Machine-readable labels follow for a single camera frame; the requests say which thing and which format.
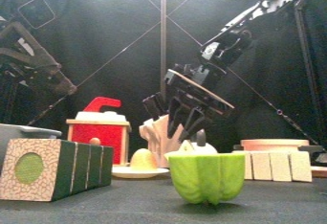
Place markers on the green toy bell pepper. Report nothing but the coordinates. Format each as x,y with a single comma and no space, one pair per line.
206,178

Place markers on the small white plate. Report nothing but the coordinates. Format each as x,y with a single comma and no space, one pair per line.
141,172

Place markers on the black toy item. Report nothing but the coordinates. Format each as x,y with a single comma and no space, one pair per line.
317,154

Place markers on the sliced wooden toy bread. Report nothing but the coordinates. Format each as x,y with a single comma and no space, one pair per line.
277,165

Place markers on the green sliced wooden toy block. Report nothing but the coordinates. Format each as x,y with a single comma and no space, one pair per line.
47,170

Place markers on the wooden toy board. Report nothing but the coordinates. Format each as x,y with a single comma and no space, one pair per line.
320,171

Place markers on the white toy with dark stem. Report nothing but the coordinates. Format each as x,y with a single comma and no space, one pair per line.
201,146

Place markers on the vertical metal frame pole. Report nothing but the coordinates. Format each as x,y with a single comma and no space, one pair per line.
163,33

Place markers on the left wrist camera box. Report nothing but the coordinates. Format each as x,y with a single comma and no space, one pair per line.
37,11

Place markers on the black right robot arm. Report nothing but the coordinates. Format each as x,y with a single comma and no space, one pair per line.
238,31

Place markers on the yellowish eggshell half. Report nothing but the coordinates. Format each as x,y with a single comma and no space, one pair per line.
143,160

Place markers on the black tripod stand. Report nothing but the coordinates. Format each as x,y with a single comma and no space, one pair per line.
305,58

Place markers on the small wooden knob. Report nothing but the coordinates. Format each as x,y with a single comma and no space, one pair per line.
95,141

